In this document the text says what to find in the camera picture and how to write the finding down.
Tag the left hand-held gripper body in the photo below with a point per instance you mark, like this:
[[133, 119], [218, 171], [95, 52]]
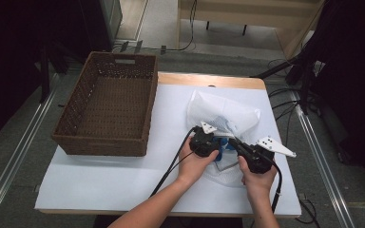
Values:
[[202, 144]]

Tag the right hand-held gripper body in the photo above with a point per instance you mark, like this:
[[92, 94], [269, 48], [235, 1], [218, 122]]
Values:
[[256, 158]]

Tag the blue cloth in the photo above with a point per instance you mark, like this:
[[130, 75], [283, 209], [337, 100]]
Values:
[[223, 144]]

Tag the white mesh laundry bag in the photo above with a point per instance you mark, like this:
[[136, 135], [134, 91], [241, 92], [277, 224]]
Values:
[[215, 110]]

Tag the brown woven basket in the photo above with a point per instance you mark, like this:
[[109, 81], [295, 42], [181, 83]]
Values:
[[114, 104]]

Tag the person's right hand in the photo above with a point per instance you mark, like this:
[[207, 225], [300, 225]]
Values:
[[258, 183]]

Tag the person's left hand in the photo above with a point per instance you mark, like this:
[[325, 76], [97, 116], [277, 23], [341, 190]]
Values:
[[193, 167]]

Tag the black metal stand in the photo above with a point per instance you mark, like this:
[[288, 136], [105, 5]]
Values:
[[297, 68]]

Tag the white table mat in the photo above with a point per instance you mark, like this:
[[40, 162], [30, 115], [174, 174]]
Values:
[[107, 183]]

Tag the dark curtain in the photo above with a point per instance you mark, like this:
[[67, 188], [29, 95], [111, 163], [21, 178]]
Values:
[[12, 47], [355, 79]]

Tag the wooden platform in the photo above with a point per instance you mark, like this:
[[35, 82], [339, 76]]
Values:
[[250, 15]]

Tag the metal floor rail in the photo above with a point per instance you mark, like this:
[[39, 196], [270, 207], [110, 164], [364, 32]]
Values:
[[15, 158], [323, 164]]

